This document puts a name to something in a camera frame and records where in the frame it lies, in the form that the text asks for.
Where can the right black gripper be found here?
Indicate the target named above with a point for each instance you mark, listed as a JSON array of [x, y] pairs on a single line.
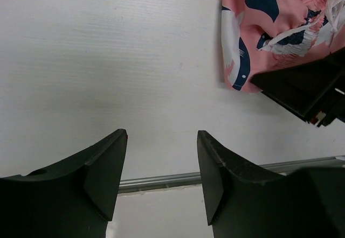
[[314, 92]]

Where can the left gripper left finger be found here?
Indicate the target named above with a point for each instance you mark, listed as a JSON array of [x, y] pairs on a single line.
[[74, 197]]

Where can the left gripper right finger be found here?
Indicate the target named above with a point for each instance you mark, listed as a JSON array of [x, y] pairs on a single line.
[[243, 199]]

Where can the pink shark print shorts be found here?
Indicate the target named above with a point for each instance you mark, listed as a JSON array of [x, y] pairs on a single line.
[[265, 35]]

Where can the aluminium frame rail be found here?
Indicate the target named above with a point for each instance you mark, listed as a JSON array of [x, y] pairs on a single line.
[[194, 178]]

